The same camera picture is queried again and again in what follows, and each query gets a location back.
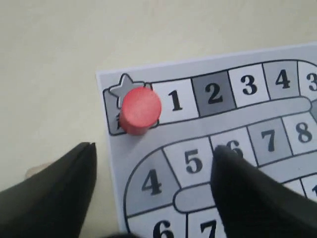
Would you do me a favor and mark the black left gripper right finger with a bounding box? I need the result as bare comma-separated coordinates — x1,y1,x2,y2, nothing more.
210,145,317,238

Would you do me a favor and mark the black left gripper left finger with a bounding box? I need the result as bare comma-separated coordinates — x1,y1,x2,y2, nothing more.
0,142,97,238

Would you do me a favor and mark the red cylinder game piece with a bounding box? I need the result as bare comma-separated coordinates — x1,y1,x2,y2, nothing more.
119,87,161,135

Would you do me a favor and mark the printed paper game board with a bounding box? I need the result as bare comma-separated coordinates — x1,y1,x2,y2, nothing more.
96,42,317,238

